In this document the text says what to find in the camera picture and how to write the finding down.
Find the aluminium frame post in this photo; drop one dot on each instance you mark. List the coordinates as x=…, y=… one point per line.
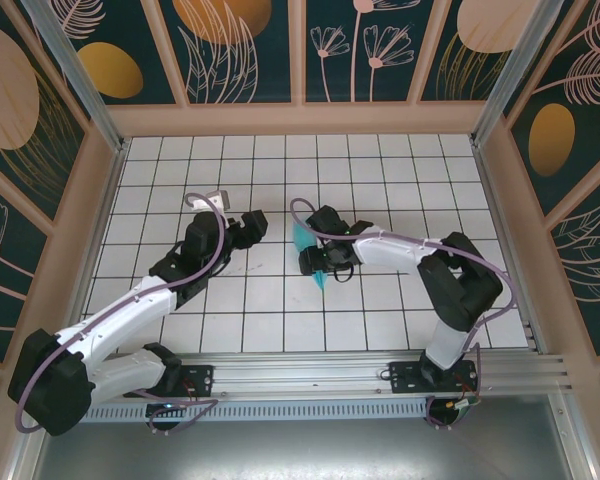
x=510, y=65
x=75, y=75

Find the aluminium mounting rail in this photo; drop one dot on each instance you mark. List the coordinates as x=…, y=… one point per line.
x=305, y=370

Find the grey metal sheet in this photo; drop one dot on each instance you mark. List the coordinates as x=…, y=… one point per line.
x=300, y=450

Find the green circuit board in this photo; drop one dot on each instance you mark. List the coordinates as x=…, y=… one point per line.
x=464, y=404

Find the teal paper sheet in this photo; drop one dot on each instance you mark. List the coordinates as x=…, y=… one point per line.
x=300, y=235

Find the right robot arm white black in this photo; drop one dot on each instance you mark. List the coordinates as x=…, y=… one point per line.
x=385, y=250

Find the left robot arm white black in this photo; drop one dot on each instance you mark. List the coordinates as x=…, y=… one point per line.
x=125, y=315

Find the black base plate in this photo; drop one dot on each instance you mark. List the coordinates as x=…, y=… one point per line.
x=405, y=375
x=202, y=377

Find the aluminium side rail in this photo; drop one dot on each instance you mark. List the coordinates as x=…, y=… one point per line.
x=95, y=250
x=506, y=250

